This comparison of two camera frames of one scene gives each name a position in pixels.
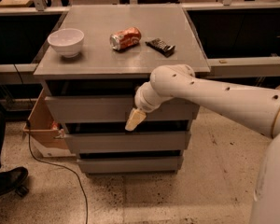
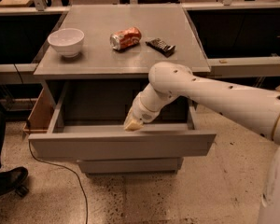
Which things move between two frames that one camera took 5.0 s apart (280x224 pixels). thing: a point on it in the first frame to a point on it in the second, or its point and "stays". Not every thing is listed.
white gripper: x=141 y=101 stays
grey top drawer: x=110 y=109 to x=113 y=141
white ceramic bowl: x=67 y=41 stays
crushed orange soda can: x=125 y=37 stays
